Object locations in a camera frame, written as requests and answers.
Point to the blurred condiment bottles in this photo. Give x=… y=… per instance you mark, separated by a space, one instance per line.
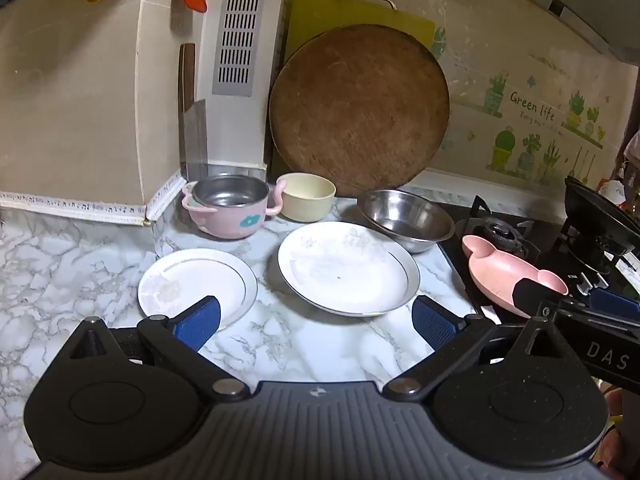
x=625 y=160

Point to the cream bowl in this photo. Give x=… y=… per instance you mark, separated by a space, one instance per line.
x=305 y=205

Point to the black gas stove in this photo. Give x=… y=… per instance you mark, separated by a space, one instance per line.
x=500 y=230

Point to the large white plate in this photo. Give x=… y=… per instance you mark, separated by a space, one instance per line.
x=345 y=270

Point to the pink bowl with steel liner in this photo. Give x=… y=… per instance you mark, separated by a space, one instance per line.
x=225 y=220

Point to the green plant wall sticker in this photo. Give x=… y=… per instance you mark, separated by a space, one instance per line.
x=530 y=105

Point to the music note trim strip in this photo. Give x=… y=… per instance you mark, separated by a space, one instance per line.
x=75 y=207

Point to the yellow plastic cutting board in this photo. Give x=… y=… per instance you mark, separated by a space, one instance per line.
x=325 y=15

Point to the person's right hand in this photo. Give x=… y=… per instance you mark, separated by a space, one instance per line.
x=622 y=435

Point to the round wooden cutting board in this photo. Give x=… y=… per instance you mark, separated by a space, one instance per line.
x=360 y=110

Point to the range hood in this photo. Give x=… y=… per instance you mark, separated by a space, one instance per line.
x=590 y=5

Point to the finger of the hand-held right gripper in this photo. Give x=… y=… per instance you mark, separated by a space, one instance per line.
x=532 y=294
x=612 y=302

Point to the stainless steel bowl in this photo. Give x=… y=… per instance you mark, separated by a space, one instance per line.
x=405 y=220

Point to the pink divided plate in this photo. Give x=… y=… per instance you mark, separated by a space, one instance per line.
x=495 y=270

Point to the black wok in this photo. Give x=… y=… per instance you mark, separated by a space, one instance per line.
x=595 y=220

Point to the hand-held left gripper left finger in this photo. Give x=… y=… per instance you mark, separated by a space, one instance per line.
x=197 y=321

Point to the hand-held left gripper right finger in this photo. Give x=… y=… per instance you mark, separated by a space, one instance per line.
x=432 y=325

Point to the small white plate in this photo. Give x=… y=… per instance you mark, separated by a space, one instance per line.
x=190 y=280

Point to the grey vent grille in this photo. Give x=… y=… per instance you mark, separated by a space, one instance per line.
x=237 y=35

